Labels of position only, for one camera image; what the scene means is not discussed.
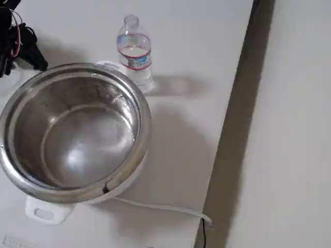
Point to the clear plastic water bottle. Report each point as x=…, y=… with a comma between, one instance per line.
x=134, y=51

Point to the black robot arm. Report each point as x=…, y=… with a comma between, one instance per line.
x=3, y=38

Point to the white rice cooker body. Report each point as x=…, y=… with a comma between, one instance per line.
x=64, y=209

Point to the steel inner cooking pot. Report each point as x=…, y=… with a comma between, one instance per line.
x=77, y=144

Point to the white power strip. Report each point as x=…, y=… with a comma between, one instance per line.
x=15, y=242

